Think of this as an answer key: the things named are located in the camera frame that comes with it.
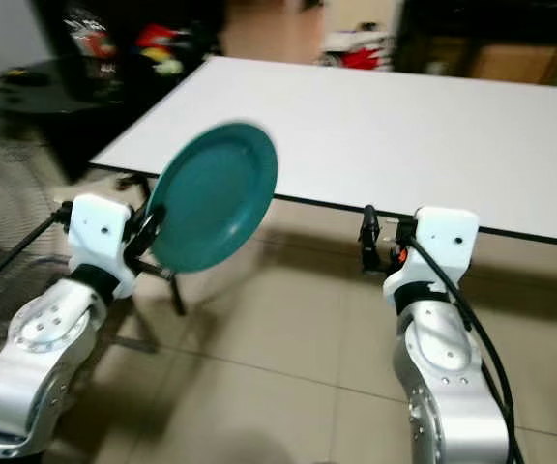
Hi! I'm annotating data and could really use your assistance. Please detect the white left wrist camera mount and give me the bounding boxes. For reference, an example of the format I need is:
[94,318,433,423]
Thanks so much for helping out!
[66,193,136,301]

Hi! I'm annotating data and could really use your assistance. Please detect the black table leg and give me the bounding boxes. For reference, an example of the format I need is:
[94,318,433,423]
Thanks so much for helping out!
[170,271,189,317]

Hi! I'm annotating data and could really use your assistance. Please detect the black shelf desk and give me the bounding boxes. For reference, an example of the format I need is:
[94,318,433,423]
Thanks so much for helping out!
[395,0,557,85]

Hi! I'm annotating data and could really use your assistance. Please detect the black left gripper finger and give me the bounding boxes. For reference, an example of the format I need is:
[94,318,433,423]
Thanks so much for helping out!
[135,207,166,262]

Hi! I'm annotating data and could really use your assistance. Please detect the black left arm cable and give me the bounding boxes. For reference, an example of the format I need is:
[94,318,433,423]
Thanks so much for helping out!
[0,211,72,305]

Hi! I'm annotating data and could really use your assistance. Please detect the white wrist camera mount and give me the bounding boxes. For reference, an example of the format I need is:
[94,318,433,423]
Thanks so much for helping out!
[66,193,136,301]
[383,206,481,303]

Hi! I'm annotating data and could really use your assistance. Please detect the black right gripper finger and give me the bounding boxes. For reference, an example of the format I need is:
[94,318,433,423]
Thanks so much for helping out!
[359,204,382,274]

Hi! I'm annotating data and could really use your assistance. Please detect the black round stool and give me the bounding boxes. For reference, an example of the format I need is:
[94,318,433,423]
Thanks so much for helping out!
[0,60,86,114]

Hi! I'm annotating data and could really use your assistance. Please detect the brown cardboard box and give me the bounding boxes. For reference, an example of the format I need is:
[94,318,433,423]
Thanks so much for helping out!
[472,43,557,85]

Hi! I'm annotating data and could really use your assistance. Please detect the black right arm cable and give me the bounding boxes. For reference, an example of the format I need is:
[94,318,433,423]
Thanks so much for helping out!
[412,237,526,464]

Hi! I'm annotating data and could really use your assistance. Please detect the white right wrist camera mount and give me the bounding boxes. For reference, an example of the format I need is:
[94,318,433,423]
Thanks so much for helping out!
[383,206,481,303]

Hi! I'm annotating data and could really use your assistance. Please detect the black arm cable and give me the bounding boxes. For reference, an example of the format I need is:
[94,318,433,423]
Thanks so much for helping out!
[412,237,526,464]
[0,211,72,305]

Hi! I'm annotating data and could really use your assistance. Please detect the teal round plate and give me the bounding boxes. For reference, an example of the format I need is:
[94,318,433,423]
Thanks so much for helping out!
[148,121,279,275]

